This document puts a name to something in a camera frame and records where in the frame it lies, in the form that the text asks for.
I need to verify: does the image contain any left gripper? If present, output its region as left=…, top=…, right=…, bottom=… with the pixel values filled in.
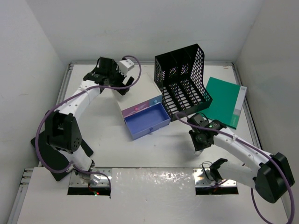
left=107, top=63, right=133, bottom=95

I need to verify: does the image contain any white drawer organizer box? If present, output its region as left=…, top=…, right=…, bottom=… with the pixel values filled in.
left=113, top=73, right=162, bottom=118

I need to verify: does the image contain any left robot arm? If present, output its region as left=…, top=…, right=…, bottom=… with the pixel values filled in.
left=42, top=56, right=137, bottom=172

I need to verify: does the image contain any metal base plate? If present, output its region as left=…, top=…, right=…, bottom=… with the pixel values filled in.
left=69, top=167, right=112, bottom=188
left=193, top=168, right=237, bottom=188

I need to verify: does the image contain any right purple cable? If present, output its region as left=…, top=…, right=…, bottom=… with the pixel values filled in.
left=174, top=112, right=295, bottom=224

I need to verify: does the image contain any black mesh file organizer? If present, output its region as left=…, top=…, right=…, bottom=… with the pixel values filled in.
left=154, top=44, right=213, bottom=121

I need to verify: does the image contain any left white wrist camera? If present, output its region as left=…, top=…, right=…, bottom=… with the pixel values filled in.
left=117, top=59, right=135, bottom=76

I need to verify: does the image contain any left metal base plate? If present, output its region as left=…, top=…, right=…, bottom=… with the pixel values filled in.
left=69, top=167, right=112, bottom=188

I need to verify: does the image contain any purple cable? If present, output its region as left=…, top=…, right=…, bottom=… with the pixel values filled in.
left=174, top=112, right=295, bottom=224
left=35, top=55, right=142, bottom=189

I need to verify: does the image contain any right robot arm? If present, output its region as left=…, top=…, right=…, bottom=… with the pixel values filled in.
left=187, top=114, right=295, bottom=203

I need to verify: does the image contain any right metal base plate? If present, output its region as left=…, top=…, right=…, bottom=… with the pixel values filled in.
left=193, top=168, right=237, bottom=188

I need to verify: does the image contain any green notebook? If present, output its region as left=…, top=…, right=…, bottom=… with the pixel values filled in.
left=201, top=77, right=247, bottom=129

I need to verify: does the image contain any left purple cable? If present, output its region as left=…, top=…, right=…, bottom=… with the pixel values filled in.
left=35, top=55, right=142, bottom=189

